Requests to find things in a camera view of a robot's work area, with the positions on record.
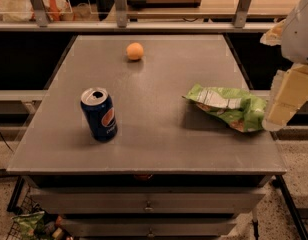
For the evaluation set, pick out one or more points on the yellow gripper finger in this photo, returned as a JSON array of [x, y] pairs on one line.
[[273, 36], [289, 92]]

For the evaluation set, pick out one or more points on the green rice chip bag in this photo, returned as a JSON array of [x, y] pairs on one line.
[[238, 108]]

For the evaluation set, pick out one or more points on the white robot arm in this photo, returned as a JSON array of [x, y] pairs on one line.
[[294, 40]]

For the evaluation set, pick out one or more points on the white orange plastic bag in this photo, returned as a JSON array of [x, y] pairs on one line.
[[22, 10]]

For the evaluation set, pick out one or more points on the green snack bag in basket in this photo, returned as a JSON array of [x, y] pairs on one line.
[[31, 225]]

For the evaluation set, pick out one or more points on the orange fruit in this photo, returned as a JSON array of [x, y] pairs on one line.
[[135, 51]]

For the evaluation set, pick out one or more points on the upper drawer knob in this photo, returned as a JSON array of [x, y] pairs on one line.
[[148, 208]]

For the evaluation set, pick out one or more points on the drawer knob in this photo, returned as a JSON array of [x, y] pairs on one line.
[[150, 234], [148, 208]]

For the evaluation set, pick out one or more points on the blue Pepsi can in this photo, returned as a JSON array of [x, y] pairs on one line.
[[99, 112]]

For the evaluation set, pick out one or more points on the lower drawer knob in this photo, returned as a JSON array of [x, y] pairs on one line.
[[150, 234]]

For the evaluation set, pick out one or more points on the grey metal railing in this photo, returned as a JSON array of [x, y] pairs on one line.
[[125, 23]]

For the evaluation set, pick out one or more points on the grey drawer cabinet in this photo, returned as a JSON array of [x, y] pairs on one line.
[[113, 212]]

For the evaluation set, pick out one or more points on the black wire basket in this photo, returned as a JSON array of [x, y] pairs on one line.
[[51, 230]]

